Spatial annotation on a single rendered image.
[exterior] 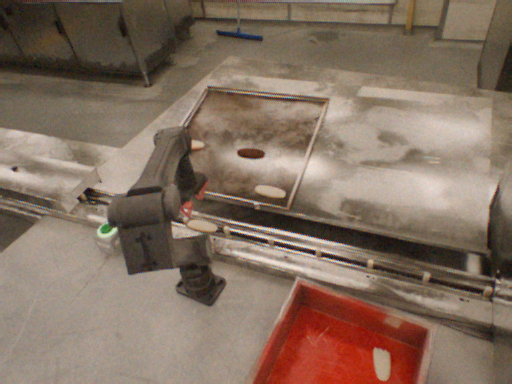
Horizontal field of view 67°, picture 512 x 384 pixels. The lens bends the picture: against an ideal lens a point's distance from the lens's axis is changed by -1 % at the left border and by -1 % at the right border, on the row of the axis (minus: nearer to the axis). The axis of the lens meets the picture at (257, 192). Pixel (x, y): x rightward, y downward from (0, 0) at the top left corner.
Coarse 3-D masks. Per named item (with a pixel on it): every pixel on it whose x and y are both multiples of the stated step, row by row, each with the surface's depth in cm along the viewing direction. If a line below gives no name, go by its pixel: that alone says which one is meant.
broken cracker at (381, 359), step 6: (378, 354) 89; (384, 354) 88; (378, 360) 88; (384, 360) 87; (390, 360) 88; (378, 366) 87; (384, 366) 87; (390, 366) 87; (378, 372) 86; (384, 372) 86; (390, 372) 86; (384, 378) 85
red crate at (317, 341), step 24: (312, 312) 99; (288, 336) 95; (312, 336) 94; (336, 336) 94; (360, 336) 93; (384, 336) 92; (288, 360) 91; (312, 360) 90; (336, 360) 90; (360, 360) 89; (408, 360) 88
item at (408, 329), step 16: (304, 288) 94; (320, 288) 92; (288, 304) 90; (304, 304) 100; (320, 304) 95; (336, 304) 92; (352, 304) 89; (368, 304) 88; (288, 320) 91; (352, 320) 94; (368, 320) 90; (384, 320) 88; (400, 320) 85; (416, 320) 84; (272, 336) 85; (400, 336) 89; (416, 336) 86; (432, 336) 81; (272, 352) 85; (432, 352) 79; (256, 368) 80; (416, 368) 80
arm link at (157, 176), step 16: (176, 128) 97; (160, 144) 87; (176, 144) 89; (160, 160) 78; (176, 160) 86; (144, 176) 71; (160, 176) 71; (128, 192) 67; (144, 192) 67; (176, 192) 67; (112, 208) 63; (176, 208) 65; (112, 224) 63
